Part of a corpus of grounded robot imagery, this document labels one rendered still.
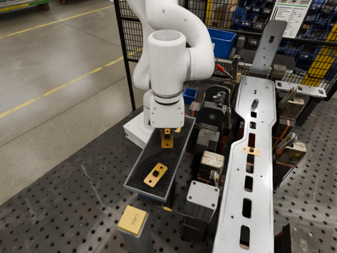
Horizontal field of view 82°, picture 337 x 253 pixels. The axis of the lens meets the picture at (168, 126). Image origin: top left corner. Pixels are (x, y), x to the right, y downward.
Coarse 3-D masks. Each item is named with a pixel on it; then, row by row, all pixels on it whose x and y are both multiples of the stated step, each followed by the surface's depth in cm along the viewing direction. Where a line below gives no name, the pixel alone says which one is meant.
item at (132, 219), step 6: (126, 210) 55; (132, 210) 55; (138, 210) 55; (126, 216) 54; (132, 216) 54; (138, 216) 54; (144, 216) 54; (120, 222) 53; (126, 222) 53; (132, 222) 53; (138, 222) 53; (126, 228) 52; (132, 228) 52; (138, 228) 52
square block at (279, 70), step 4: (276, 64) 133; (272, 68) 134; (276, 68) 130; (280, 68) 129; (284, 68) 129; (272, 72) 131; (276, 72) 130; (280, 72) 129; (284, 72) 128; (272, 76) 133; (276, 76) 132; (280, 76) 131; (272, 80) 135; (280, 80) 133; (276, 88) 138
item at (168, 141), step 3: (165, 129) 69; (168, 129) 69; (165, 132) 68; (168, 132) 68; (165, 135) 66; (168, 135) 66; (165, 138) 65; (168, 138) 65; (162, 141) 65; (165, 141) 65; (168, 141) 65; (171, 141) 65; (162, 144) 64; (165, 144) 64; (168, 144) 64; (171, 144) 64; (162, 147) 64; (165, 147) 63; (168, 147) 63; (171, 147) 63
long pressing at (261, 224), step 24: (240, 96) 118; (264, 96) 118; (264, 120) 103; (240, 144) 92; (264, 144) 92; (240, 168) 83; (264, 168) 83; (240, 192) 76; (264, 192) 76; (240, 216) 69; (264, 216) 69; (216, 240) 64; (264, 240) 64
